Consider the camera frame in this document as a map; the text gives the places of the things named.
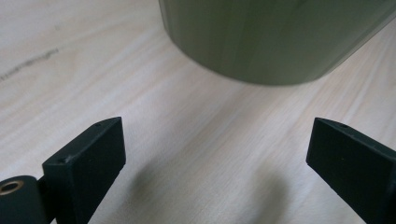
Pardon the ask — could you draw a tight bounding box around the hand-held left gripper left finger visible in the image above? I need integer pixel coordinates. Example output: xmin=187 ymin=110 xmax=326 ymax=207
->
xmin=42 ymin=116 xmax=127 ymax=224

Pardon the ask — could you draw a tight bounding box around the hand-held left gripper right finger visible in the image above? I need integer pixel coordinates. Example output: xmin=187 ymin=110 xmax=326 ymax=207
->
xmin=305 ymin=117 xmax=396 ymax=224

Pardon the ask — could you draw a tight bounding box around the green round trash bin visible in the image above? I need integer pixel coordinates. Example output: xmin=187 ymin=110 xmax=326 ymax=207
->
xmin=158 ymin=0 xmax=396 ymax=87

